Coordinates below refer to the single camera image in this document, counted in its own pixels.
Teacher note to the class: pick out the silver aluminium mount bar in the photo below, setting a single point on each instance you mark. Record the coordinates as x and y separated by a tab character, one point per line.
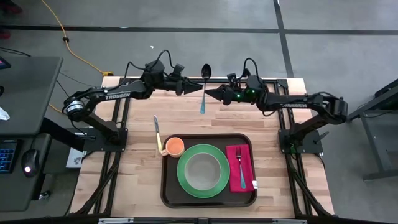
115	221

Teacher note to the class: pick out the white crumpled tissue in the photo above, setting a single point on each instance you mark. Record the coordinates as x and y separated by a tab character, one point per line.
3	114

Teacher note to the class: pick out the red cloth napkin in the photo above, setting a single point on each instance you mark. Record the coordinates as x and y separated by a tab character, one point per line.
231	171

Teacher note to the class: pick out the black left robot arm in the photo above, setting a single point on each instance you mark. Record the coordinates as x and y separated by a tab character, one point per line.
118	95

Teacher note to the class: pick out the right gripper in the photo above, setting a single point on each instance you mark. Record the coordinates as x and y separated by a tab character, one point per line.
233	95

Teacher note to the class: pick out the person's foot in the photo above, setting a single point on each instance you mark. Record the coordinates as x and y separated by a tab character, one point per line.
3	33
11	7

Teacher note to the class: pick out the black computer mouse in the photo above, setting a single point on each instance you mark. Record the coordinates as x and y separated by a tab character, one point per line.
30	163

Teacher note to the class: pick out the black keyboard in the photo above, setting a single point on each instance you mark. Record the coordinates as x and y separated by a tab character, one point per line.
7	157

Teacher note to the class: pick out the brown plastic tray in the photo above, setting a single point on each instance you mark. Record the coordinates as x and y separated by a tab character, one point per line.
174	196

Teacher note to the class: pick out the grey desk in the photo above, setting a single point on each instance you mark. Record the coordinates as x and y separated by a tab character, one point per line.
28	93

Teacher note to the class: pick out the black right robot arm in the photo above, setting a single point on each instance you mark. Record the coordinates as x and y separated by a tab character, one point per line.
298	104

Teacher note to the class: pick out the orange mug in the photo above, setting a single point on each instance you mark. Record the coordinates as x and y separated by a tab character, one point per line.
174	147

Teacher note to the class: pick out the white printed box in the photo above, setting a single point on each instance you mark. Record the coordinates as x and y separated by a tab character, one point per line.
74	158

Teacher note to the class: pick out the green plate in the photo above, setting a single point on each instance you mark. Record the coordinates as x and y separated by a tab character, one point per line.
182	171

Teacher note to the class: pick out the black caster wheel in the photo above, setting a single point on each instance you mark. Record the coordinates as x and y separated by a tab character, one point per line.
45	195

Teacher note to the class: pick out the black metal stand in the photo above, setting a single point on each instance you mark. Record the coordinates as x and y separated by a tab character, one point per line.
373	124

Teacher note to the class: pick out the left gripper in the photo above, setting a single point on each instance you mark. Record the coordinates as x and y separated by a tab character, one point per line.
178	85

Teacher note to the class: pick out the white bowl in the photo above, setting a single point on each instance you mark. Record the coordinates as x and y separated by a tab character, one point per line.
202	171

